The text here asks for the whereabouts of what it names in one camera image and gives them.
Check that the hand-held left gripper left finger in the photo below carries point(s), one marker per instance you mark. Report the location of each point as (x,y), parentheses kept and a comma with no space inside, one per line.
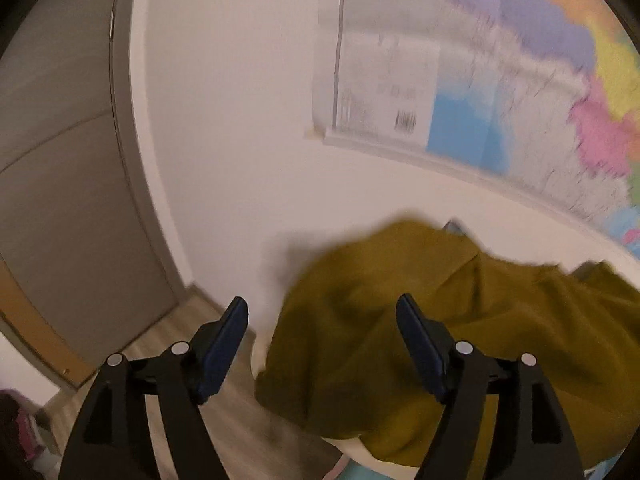
(220,355)

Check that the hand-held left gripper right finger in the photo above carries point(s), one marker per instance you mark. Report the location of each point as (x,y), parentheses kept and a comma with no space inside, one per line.
(422,355)

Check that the olive brown jacket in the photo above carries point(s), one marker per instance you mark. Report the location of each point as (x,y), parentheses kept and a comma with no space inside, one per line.
(360,320)

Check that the brown wooden board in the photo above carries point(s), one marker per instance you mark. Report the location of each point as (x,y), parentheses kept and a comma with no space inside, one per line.
(40,330)

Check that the pink object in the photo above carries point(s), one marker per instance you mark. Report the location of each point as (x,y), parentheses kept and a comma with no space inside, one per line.
(27,435)

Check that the grey door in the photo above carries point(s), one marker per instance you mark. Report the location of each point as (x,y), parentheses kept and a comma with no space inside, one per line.
(65,210)

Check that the colourful wall map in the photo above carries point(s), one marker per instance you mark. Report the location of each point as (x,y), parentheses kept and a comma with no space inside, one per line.
(500,110)

